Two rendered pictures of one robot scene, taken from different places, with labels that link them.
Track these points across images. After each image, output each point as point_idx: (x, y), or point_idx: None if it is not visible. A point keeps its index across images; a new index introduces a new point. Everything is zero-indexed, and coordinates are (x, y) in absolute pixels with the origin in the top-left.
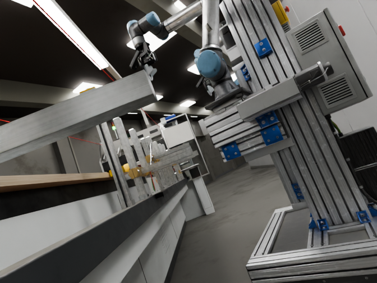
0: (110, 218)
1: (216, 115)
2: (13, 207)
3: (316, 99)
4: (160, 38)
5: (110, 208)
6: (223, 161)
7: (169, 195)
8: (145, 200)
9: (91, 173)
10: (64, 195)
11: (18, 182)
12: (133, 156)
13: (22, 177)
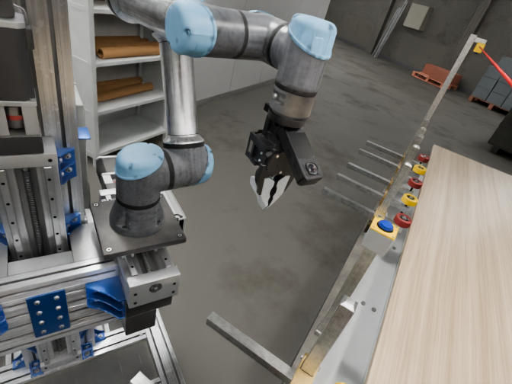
0: (336, 280)
1: (166, 248)
2: None
3: (84, 197)
4: (203, 56)
5: None
6: (155, 324)
7: None
8: (299, 349)
9: (377, 345)
10: None
11: (398, 267)
12: (311, 350)
13: (398, 267)
